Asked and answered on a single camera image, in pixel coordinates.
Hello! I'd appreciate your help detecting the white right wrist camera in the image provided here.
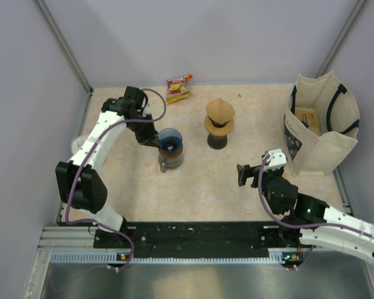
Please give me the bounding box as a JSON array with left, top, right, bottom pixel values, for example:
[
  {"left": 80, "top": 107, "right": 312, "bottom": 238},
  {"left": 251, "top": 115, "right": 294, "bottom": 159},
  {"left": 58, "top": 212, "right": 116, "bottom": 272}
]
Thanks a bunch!
[{"left": 262, "top": 148, "right": 287, "bottom": 171}]

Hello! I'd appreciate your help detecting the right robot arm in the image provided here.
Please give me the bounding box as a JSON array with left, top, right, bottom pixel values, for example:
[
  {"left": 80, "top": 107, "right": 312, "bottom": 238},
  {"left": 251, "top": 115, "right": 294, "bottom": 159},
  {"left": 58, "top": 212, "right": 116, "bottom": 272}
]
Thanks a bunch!
[{"left": 237, "top": 164, "right": 374, "bottom": 265}]

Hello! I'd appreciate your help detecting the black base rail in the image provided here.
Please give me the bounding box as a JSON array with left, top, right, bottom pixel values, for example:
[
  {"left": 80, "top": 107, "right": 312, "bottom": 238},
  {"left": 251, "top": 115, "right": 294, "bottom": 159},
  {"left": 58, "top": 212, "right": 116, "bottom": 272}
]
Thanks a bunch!
[{"left": 93, "top": 221, "right": 300, "bottom": 259}]

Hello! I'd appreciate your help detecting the brown paper coffee filter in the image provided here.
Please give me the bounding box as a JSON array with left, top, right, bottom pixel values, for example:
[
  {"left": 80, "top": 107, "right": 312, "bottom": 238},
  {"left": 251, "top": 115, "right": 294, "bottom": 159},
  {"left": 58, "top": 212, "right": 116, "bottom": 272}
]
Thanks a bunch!
[{"left": 206, "top": 98, "right": 235, "bottom": 124}]

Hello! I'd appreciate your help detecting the grey slotted cable duct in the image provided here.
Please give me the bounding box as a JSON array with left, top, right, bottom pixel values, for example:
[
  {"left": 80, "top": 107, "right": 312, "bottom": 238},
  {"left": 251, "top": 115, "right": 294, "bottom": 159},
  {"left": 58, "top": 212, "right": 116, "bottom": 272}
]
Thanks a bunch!
[{"left": 50, "top": 251, "right": 129, "bottom": 264}]

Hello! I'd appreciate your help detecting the colourful snack packet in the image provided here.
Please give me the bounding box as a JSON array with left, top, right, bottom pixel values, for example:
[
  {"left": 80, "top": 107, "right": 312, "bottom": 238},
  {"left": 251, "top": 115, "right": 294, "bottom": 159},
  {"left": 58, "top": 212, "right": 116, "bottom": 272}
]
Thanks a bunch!
[{"left": 166, "top": 74, "right": 193, "bottom": 105}]

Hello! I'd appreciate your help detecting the black tumbler with red lid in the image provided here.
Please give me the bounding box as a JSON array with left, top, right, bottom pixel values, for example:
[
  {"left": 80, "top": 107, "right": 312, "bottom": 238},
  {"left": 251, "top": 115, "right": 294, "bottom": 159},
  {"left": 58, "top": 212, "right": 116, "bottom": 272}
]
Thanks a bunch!
[{"left": 207, "top": 134, "right": 228, "bottom": 150}]

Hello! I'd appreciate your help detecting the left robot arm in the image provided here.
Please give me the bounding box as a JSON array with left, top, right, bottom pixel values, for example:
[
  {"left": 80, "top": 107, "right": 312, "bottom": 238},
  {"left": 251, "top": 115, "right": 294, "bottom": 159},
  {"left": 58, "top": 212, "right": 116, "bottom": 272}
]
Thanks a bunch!
[{"left": 55, "top": 86, "right": 160, "bottom": 247}]

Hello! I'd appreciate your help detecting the grey glass pitcher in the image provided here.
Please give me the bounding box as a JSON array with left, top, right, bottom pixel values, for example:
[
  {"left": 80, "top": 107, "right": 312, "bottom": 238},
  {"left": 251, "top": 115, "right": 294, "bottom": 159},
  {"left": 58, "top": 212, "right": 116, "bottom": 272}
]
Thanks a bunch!
[{"left": 158, "top": 153, "right": 184, "bottom": 173}]

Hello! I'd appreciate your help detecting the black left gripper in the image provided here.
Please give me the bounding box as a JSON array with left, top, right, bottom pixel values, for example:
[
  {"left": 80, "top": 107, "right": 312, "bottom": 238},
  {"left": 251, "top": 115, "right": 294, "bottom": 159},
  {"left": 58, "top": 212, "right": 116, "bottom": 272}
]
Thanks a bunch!
[{"left": 127, "top": 113, "right": 161, "bottom": 148}]

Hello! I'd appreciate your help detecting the blue glass dripper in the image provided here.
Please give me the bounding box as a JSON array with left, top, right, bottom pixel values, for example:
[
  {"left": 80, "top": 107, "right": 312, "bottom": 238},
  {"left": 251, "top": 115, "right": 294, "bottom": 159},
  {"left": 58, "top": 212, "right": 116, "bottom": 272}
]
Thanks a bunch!
[
  {"left": 157, "top": 128, "right": 183, "bottom": 153},
  {"left": 209, "top": 119, "right": 229, "bottom": 128}
]

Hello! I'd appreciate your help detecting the light wooden dripper ring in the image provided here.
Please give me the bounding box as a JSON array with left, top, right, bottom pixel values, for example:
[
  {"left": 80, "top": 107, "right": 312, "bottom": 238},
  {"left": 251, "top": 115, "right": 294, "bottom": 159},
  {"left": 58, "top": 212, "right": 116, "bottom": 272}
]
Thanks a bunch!
[{"left": 204, "top": 116, "right": 236, "bottom": 137}]

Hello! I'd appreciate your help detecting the dark wooden dripper ring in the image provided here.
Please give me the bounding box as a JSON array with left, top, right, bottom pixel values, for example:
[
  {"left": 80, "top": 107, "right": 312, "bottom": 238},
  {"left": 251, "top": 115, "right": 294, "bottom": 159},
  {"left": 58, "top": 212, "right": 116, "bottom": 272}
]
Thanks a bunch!
[{"left": 158, "top": 145, "right": 184, "bottom": 158}]

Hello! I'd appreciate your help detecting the cream canvas tote bag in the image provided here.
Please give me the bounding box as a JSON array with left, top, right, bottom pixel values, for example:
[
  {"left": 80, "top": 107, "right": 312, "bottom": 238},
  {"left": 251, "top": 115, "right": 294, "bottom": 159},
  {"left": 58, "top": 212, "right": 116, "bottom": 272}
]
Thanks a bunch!
[{"left": 283, "top": 72, "right": 360, "bottom": 176}]

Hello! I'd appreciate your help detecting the white toilet paper roll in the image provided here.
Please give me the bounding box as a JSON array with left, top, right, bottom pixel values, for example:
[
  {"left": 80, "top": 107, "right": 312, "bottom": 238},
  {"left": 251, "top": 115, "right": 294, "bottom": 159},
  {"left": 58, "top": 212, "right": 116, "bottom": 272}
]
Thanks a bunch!
[{"left": 71, "top": 135, "right": 88, "bottom": 154}]

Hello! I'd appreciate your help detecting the brown box in bag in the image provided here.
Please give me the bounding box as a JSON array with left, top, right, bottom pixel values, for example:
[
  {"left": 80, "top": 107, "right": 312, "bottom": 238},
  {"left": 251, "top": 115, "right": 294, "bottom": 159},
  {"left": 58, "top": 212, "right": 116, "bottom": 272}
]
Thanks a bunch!
[{"left": 294, "top": 107, "right": 320, "bottom": 136}]

